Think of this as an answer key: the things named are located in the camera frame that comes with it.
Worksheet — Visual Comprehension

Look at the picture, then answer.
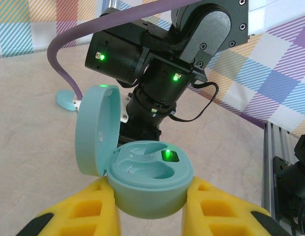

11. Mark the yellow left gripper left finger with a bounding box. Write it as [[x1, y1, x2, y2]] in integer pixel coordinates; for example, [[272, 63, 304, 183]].
[[16, 176, 122, 236]]

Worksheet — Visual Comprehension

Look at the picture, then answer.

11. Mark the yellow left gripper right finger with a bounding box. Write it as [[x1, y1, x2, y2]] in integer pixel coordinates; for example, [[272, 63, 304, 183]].
[[181, 176, 295, 236]]

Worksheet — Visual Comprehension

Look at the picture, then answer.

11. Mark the teal wireless earbud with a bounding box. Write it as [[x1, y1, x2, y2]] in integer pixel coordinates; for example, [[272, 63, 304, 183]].
[[56, 89, 81, 111]]

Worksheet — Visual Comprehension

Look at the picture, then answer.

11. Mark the teal earbud charging case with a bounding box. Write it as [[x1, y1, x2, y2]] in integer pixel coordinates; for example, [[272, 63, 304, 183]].
[[75, 84, 194, 220]]

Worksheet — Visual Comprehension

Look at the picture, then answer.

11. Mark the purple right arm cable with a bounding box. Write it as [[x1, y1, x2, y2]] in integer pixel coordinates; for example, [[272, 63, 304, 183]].
[[46, 0, 200, 100]]

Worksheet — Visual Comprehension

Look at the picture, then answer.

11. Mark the aluminium front frame rail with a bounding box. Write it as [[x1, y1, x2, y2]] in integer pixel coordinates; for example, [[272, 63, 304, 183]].
[[261, 121, 305, 236]]

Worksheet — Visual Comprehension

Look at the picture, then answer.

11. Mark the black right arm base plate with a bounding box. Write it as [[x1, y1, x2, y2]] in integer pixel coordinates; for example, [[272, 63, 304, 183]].
[[272, 156, 295, 222]]

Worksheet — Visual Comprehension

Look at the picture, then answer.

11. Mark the thin black wire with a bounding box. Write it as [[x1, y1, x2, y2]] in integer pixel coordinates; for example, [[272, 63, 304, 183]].
[[170, 82, 219, 122]]

